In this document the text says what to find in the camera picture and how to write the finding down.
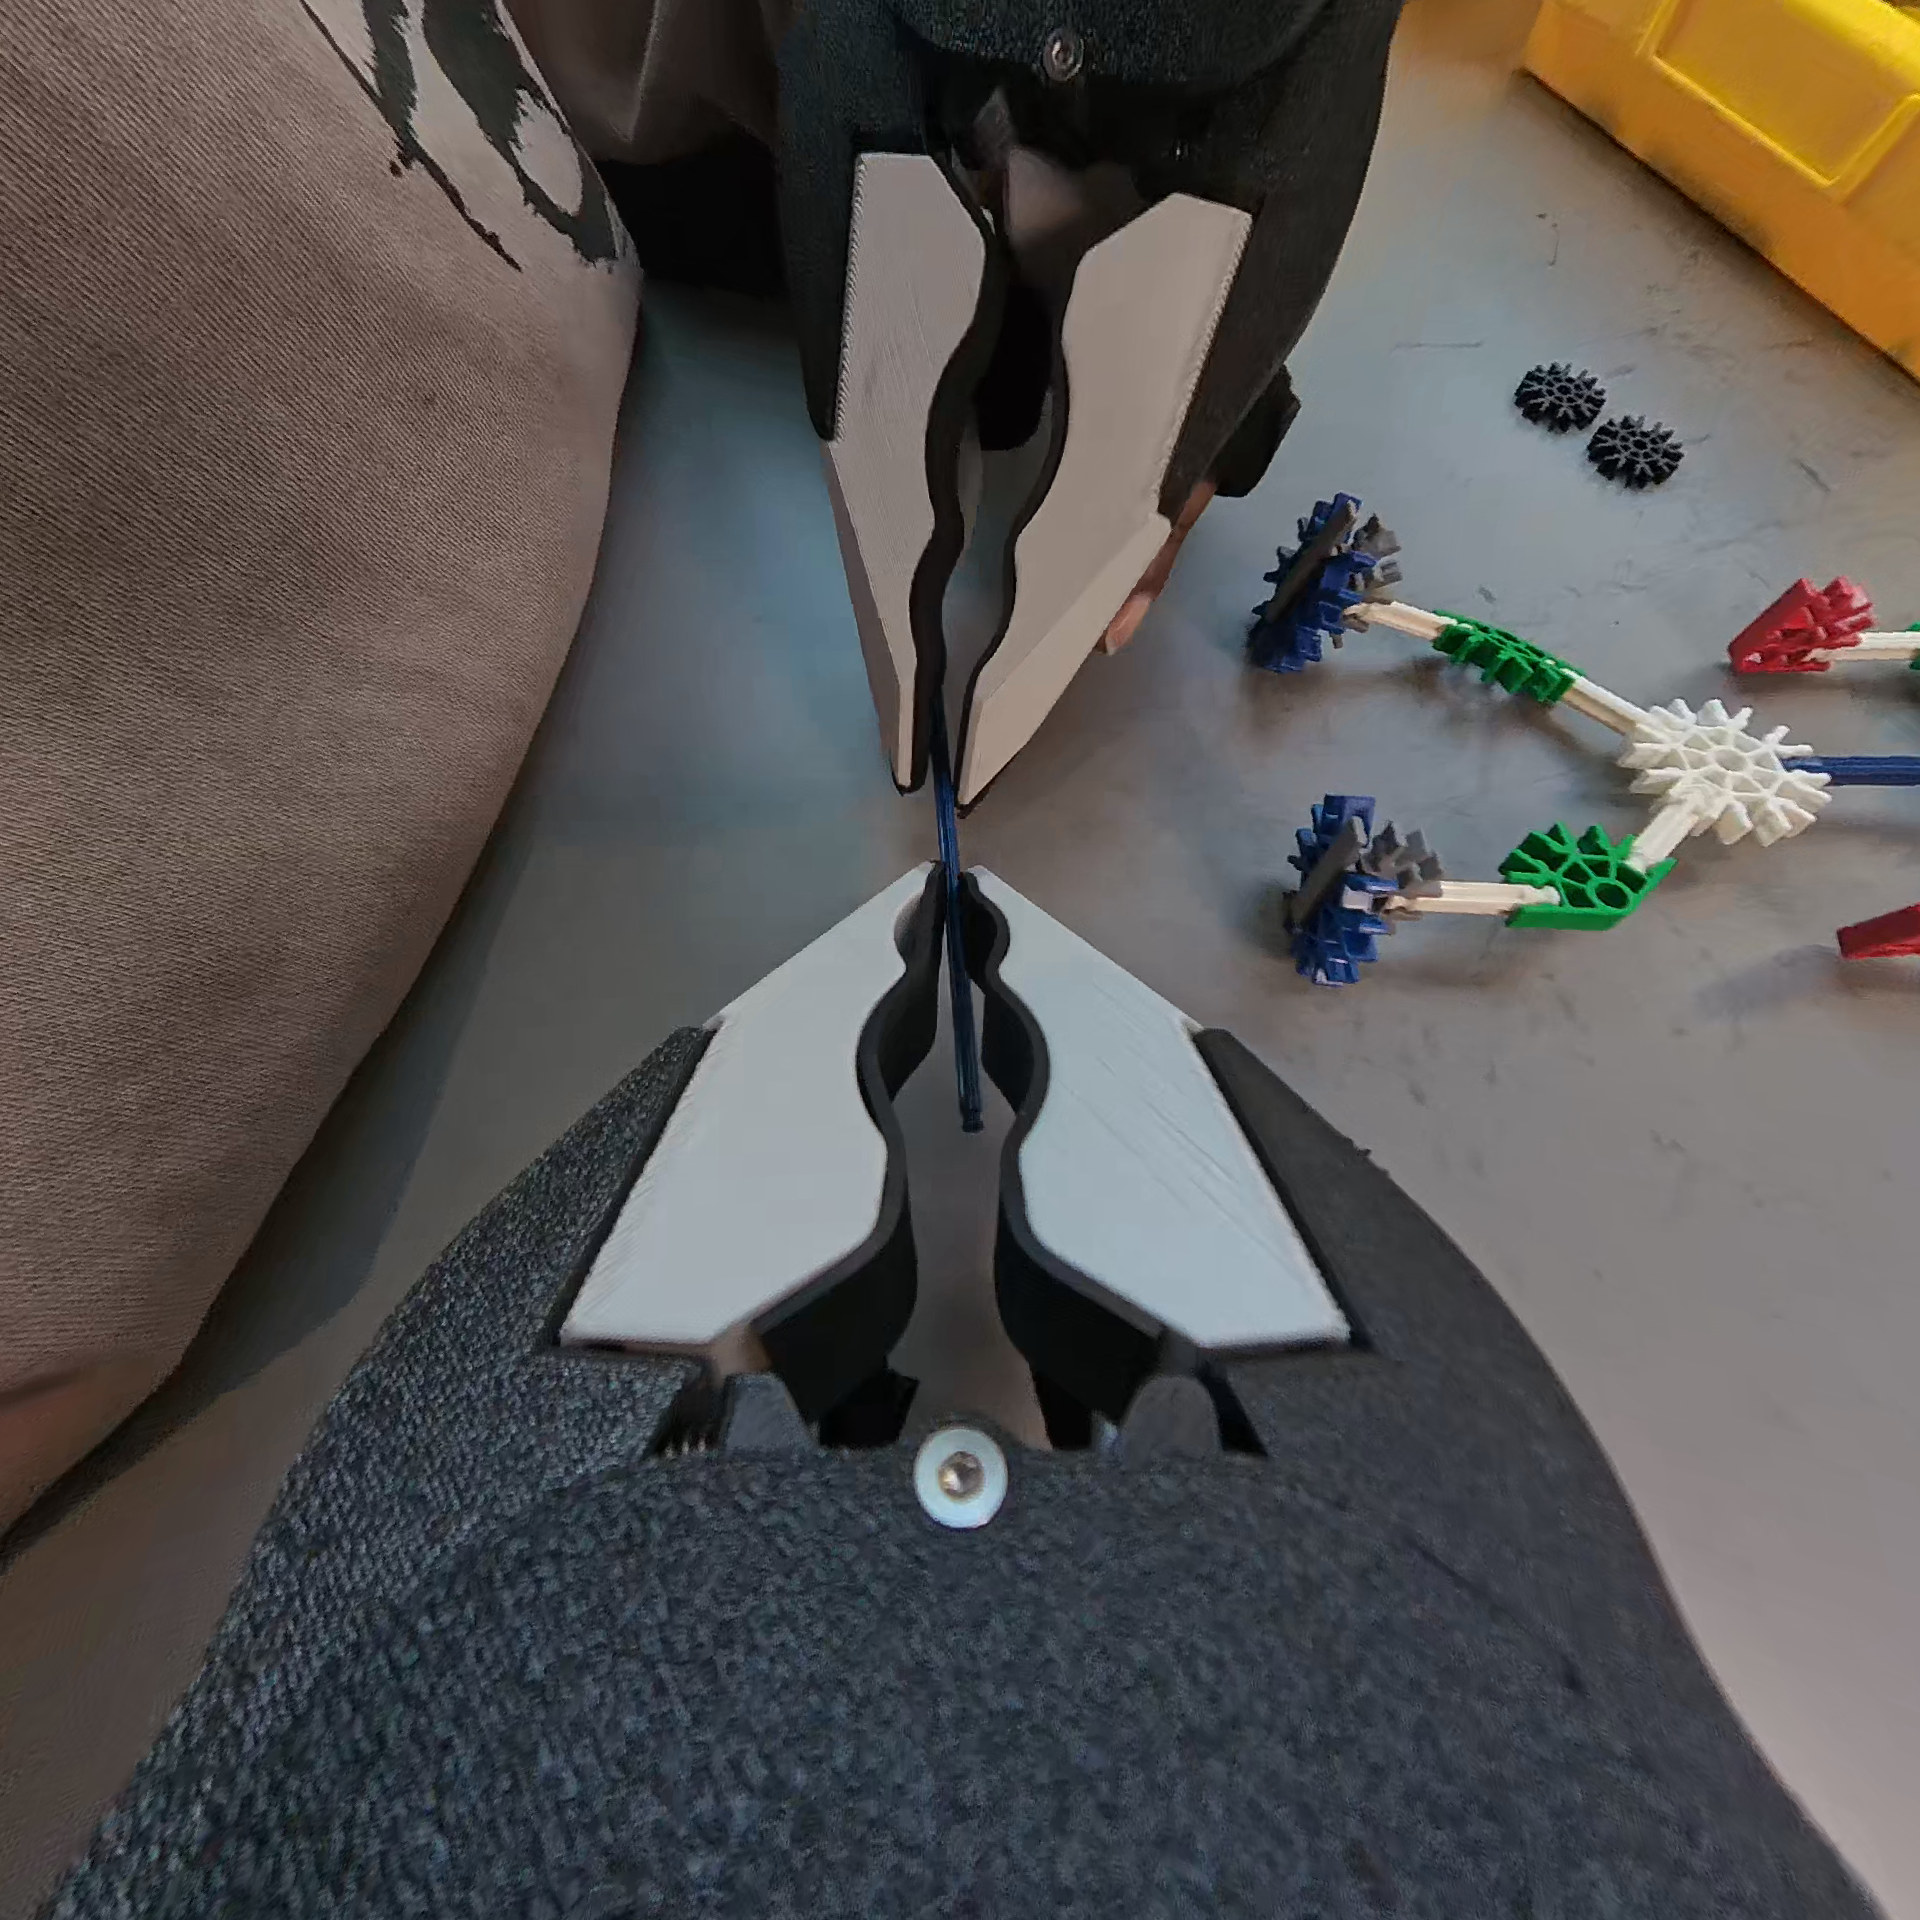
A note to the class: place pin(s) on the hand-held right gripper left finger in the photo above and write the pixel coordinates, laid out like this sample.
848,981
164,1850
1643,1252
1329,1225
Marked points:
735,1185

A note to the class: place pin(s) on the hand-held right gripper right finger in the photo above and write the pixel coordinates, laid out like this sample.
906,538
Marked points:
1171,1185

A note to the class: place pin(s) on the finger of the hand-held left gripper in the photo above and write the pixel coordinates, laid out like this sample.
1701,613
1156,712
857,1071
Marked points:
891,376
1140,376

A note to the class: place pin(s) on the thin blue rod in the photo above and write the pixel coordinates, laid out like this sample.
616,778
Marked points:
961,1021

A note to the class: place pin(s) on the yellow bin with dark parts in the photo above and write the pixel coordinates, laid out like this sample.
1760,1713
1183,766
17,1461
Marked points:
1723,135

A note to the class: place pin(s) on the colourful construction toy figure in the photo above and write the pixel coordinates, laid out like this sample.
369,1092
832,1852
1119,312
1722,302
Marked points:
1717,765

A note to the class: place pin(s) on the person's left hand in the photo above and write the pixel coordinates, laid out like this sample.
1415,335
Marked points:
1147,609

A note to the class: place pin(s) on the person's beige sweatshirt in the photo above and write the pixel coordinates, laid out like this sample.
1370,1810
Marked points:
225,599

